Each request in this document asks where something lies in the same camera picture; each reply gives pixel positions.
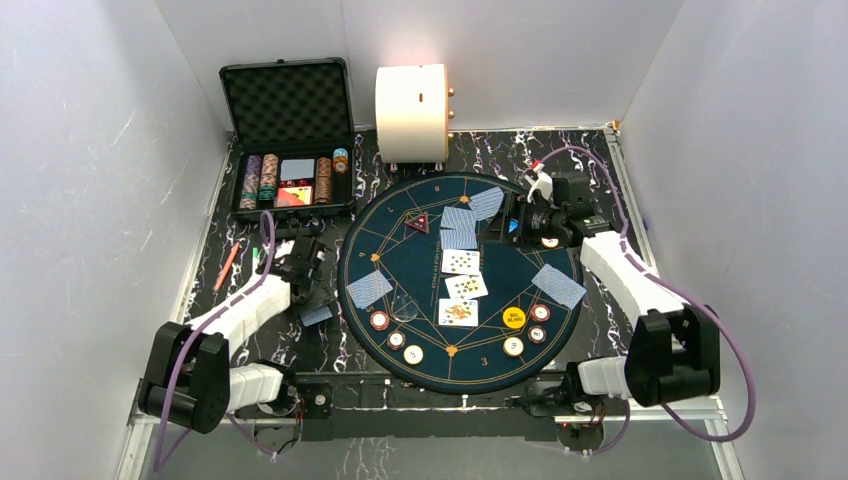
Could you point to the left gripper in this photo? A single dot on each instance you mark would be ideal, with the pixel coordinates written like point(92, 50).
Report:
point(317, 281)

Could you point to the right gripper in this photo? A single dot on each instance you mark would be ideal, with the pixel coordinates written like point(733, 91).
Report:
point(493, 232)

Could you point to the dealt card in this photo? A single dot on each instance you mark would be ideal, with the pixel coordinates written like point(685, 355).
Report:
point(367, 290)
point(576, 294)
point(485, 208)

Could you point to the face-down blue card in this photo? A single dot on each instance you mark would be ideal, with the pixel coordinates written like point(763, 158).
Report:
point(455, 239)
point(454, 218)

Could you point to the nine of clubs card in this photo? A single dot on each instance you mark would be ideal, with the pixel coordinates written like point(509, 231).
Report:
point(460, 262)

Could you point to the blue playing card deck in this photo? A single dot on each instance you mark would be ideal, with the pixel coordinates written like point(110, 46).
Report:
point(316, 316)

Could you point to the eight of spades card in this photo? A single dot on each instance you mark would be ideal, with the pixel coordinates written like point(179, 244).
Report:
point(466, 287)

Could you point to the yellow big blind button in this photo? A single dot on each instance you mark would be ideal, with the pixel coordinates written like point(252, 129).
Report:
point(514, 317)

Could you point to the queen of spades card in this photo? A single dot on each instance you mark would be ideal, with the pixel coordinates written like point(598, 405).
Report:
point(457, 313)

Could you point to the red chips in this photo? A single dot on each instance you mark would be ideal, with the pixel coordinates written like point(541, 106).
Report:
point(379, 320)
point(540, 313)

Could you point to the clear dealer button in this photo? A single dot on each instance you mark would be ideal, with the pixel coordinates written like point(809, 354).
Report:
point(403, 309)

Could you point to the brown chips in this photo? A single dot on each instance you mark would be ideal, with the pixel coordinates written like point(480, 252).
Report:
point(396, 340)
point(536, 334)

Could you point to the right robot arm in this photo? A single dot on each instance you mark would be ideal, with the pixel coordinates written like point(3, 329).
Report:
point(674, 352)

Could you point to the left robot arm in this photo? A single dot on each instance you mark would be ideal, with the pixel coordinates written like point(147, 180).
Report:
point(189, 379)

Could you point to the red triangular all-in marker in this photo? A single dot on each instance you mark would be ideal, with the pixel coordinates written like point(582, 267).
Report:
point(419, 222)

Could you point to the orange pen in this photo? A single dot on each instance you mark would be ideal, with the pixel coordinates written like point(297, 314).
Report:
point(227, 265)

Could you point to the red card box in case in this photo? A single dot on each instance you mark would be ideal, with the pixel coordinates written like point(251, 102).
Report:
point(296, 196)

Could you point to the brown chip row in case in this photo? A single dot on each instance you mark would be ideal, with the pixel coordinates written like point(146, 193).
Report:
point(323, 181)

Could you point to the round blue poker mat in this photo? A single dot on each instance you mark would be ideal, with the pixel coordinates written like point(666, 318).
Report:
point(457, 360)

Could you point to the card deck in case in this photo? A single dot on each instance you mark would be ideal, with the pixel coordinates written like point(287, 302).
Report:
point(296, 169)

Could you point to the purple chip row in case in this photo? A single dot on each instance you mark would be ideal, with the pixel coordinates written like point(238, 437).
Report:
point(251, 180)

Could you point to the pink green chip row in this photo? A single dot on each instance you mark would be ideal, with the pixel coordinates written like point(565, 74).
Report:
point(268, 178)

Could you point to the orange blue chip stack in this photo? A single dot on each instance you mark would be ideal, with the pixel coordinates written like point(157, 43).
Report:
point(340, 160)

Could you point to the white cylindrical device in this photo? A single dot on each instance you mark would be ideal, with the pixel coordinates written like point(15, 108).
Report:
point(412, 114)

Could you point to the black chip carrying case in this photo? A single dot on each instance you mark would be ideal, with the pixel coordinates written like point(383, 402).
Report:
point(294, 110)

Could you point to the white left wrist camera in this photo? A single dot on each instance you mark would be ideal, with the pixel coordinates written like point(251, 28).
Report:
point(282, 250)

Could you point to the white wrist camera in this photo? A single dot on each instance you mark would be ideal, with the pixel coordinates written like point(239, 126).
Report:
point(540, 184)
point(282, 250)

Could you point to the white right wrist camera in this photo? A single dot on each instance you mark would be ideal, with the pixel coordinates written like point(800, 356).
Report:
point(540, 184)

